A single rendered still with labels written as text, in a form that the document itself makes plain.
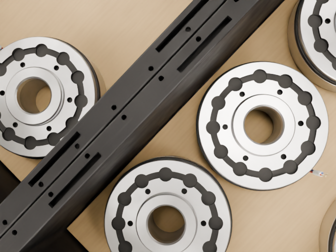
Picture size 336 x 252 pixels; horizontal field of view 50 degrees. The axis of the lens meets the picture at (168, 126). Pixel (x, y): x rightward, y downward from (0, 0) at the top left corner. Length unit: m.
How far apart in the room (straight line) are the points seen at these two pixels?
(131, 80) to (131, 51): 0.11
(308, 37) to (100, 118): 0.17
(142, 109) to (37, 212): 0.09
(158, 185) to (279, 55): 0.15
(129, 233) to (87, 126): 0.11
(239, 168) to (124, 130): 0.11
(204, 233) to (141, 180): 0.06
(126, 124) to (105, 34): 0.14
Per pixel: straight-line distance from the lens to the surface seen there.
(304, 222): 0.34
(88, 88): 0.30
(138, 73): 0.22
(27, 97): 0.34
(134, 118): 0.22
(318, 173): 0.29
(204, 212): 0.29
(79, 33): 0.35
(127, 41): 0.34
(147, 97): 0.22
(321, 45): 0.31
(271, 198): 0.33
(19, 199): 0.25
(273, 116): 0.31
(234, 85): 0.29
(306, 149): 0.30
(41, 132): 0.31
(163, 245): 0.29
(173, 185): 0.29
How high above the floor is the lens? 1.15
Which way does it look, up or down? 85 degrees down
